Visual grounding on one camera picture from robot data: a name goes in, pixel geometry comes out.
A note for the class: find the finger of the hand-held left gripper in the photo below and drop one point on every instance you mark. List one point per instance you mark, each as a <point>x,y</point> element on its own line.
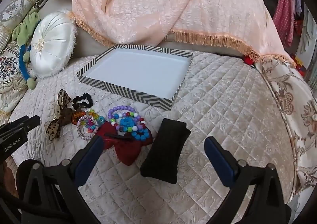
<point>32,122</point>

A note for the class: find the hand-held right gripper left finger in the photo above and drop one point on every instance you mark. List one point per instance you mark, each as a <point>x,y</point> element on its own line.
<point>88,158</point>

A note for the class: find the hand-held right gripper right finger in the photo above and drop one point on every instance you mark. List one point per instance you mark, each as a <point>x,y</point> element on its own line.
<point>220,162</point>

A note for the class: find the leopard print hair bow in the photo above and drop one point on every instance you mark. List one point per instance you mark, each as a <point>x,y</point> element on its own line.
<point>53,127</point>

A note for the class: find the red satin bow hair clip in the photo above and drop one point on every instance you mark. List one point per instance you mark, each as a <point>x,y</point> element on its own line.
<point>123,152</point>

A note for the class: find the black fabric pouch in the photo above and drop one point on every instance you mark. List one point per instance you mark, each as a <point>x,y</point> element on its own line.
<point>163,154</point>

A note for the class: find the black scrunchie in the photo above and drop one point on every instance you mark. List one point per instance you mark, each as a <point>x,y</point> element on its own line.
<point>88,96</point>

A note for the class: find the striped cardboard tray box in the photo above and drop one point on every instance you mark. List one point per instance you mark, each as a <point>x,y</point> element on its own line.
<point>136,73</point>

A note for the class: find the cream quilted bedspread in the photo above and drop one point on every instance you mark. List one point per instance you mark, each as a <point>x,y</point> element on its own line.
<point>210,115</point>

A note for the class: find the floral embroidered cushion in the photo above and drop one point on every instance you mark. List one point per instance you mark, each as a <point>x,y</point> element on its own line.
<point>10,70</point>

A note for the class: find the white round satin pillow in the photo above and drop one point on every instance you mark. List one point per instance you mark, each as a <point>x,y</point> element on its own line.
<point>52,43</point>

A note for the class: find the floral print bed cover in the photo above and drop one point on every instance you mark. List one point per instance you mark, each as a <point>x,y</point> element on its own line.
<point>284,105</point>

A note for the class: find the green and blue plush toy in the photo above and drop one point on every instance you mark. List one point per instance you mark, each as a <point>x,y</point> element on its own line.
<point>26,28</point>

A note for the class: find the small red object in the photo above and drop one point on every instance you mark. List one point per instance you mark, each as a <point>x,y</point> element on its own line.
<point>249,60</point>

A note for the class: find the cream ornate bolster cushion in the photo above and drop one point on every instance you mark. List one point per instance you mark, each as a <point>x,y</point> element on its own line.
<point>17,8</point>

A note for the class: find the pink dotted hanging garment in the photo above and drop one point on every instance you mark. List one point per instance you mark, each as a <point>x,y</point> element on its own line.
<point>283,11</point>

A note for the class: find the peach fringed blanket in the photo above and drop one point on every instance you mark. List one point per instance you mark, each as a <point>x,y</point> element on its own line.
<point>161,3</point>

